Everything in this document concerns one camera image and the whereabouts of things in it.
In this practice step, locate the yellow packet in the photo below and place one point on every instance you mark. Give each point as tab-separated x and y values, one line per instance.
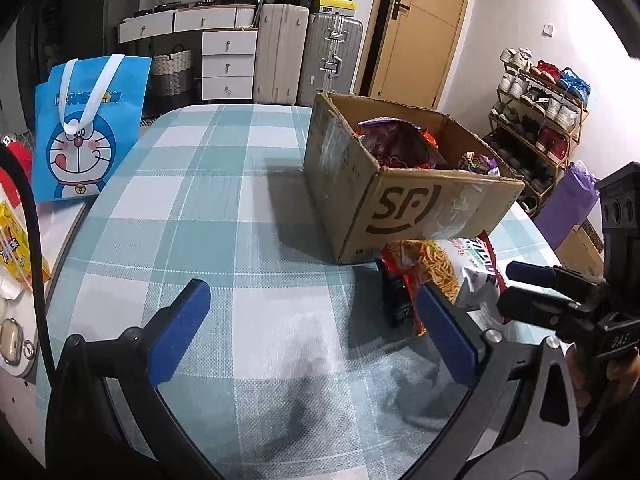
12	240

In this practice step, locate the wooden shoe rack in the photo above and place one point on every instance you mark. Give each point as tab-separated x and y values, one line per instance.
496	102

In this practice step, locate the white drawer cabinet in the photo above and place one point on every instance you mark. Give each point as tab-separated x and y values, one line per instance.
227	67

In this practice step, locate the wooden door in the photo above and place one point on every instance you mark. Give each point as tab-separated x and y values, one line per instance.
425	35

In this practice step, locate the white light switch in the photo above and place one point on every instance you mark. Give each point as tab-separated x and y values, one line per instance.
548	30

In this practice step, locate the person's right hand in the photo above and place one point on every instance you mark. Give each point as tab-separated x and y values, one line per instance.
579	385

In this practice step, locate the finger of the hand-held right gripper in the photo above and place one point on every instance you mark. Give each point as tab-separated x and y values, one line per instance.
535	275
530	305

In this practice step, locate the purple white snack packet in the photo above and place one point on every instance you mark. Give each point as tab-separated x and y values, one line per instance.
480	164

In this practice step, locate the purple bag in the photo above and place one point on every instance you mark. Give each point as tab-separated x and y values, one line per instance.
570	205

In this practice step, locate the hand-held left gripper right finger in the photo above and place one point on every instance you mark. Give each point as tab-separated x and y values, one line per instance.
445	330

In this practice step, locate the woven basket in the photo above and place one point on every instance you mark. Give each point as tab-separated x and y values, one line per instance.
172	72

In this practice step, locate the white red noodle snack packet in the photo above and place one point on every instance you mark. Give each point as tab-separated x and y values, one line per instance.
450	265

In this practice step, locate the shoe rack with shoes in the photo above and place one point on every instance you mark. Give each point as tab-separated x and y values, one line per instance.
552	142

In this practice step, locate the black red snack packet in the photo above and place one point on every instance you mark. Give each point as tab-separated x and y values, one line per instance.
395	296

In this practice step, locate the small cardboard box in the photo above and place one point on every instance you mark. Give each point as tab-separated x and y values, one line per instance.
582	250

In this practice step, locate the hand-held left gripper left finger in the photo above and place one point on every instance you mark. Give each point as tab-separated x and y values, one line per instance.
182	325

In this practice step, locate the red cap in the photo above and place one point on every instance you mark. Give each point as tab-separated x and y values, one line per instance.
17	160

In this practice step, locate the dark red snack packet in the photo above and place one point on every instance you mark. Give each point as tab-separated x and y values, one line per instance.
392	147

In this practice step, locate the black yellow box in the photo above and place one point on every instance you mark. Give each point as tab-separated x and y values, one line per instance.
337	6

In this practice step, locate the silver suitcase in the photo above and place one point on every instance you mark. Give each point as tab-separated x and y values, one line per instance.
320	45

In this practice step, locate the beige suitcase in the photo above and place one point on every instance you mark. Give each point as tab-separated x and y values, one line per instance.
280	50

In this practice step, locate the blue cartoon tote bag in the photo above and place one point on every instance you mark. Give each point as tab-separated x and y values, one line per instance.
120	90

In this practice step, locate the white earbuds case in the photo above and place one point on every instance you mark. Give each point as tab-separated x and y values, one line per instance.
12	340

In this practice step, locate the brown cardboard box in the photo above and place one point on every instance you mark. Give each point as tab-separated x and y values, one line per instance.
340	170

